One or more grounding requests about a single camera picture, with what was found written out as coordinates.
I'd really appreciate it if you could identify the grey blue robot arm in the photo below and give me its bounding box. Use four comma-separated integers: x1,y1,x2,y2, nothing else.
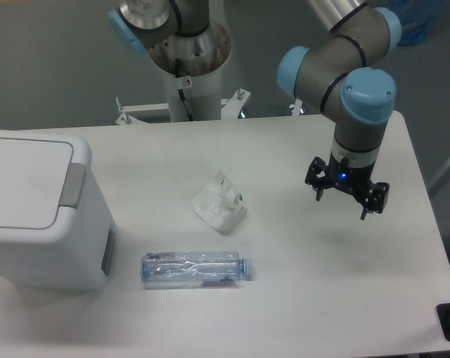
108,1,401,214

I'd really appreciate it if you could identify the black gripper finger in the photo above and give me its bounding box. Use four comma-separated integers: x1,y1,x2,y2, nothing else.
304,157,331,201
353,181,390,220

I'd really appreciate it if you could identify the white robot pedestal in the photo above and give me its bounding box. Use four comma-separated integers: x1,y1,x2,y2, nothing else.
125,21,251,122

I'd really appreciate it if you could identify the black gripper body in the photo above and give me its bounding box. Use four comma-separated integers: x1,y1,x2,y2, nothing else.
325,154,374,192

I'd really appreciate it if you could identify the white trash can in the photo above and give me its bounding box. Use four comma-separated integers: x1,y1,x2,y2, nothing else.
0,131,116,290

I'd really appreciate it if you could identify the crushed clear plastic bottle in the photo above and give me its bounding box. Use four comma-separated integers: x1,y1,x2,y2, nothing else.
140,251,253,289

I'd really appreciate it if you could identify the black cable on pedestal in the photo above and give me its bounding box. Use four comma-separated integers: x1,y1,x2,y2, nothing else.
174,58,195,122

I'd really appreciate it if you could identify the crumpled white plastic cup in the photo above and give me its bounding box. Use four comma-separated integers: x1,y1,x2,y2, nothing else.
191,171,248,234

